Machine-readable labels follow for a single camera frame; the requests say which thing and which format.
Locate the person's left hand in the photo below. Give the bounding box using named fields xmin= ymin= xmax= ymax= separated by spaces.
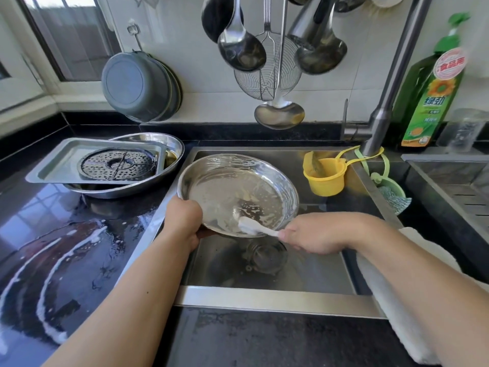
xmin=162 ymin=196 xmax=206 ymax=253

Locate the person's right hand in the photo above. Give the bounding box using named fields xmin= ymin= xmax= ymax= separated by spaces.
xmin=277 ymin=212 xmax=377 ymax=255

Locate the round steel pan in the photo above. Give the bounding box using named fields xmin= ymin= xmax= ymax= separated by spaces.
xmin=177 ymin=152 xmax=301 ymax=239

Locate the white cleaning brush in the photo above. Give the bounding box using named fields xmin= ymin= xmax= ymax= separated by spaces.
xmin=237 ymin=216 xmax=281 ymax=239

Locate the black round steamer rack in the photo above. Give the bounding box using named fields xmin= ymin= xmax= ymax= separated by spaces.
xmin=78 ymin=147 xmax=158 ymax=182

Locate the person's right forearm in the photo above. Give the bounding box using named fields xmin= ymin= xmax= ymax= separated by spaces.
xmin=358 ymin=214 xmax=489 ymax=367

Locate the person's left forearm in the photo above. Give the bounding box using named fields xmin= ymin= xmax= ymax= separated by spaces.
xmin=42 ymin=233 xmax=201 ymax=367

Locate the stainless steel sink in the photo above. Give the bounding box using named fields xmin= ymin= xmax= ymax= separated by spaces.
xmin=115 ymin=145 xmax=406 ymax=320

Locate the yellow hanging sink cup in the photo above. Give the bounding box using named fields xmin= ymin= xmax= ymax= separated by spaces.
xmin=303 ymin=146 xmax=385 ymax=198

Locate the round steel basin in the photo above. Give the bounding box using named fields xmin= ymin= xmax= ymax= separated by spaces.
xmin=65 ymin=132 xmax=186 ymax=199

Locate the green hanging sponge holder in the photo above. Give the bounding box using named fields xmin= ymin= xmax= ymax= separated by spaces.
xmin=354 ymin=149 xmax=414 ymax=216

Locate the white dish rag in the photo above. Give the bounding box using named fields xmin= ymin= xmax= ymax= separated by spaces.
xmin=356 ymin=227 xmax=489 ymax=366

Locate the dark green hanging basin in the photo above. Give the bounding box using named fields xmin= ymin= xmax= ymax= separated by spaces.
xmin=160 ymin=59 xmax=184 ymax=119

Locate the grey hanging basin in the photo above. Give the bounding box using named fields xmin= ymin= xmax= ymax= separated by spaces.
xmin=101 ymin=50 xmax=173 ymax=124

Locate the rectangular steel tray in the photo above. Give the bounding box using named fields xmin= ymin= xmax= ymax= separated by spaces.
xmin=25 ymin=137 xmax=168 ymax=185

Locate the green dish soap bottle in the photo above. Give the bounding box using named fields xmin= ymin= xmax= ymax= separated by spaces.
xmin=391 ymin=13 xmax=471 ymax=148

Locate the clear plastic cup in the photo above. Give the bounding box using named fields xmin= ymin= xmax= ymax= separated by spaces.
xmin=439 ymin=108 xmax=489 ymax=153

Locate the steel soup ladle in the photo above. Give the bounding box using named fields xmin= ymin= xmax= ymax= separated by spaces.
xmin=218 ymin=0 xmax=267 ymax=72

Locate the steel gooseneck faucet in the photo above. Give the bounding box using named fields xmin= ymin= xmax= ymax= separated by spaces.
xmin=286 ymin=0 xmax=434 ymax=158

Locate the hanging steel ladles and skimmer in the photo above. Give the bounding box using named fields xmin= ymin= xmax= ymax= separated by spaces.
xmin=201 ymin=0 xmax=238 ymax=44

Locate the yellow-handled steel ladle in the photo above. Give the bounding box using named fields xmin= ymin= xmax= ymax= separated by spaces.
xmin=254 ymin=0 xmax=307 ymax=130

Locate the wire mesh skimmer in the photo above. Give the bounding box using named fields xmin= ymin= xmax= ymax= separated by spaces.
xmin=234 ymin=0 xmax=304 ymax=102

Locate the steel wall hook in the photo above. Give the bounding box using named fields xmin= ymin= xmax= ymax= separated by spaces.
xmin=126 ymin=22 xmax=145 ymax=54

